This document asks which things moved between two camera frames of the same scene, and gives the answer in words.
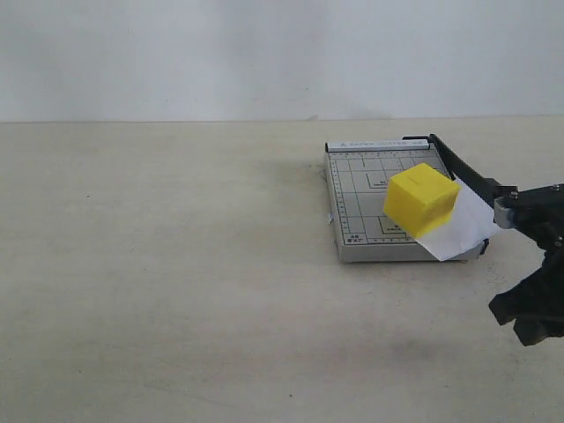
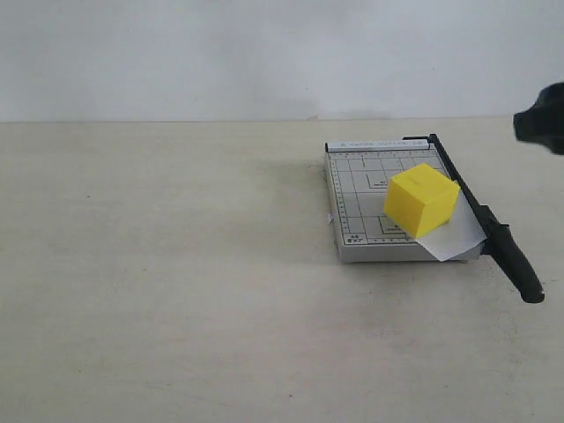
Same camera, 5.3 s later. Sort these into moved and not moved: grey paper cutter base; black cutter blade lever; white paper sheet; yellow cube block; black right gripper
Moved: black right gripper; black cutter blade lever
Not moved: yellow cube block; white paper sheet; grey paper cutter base
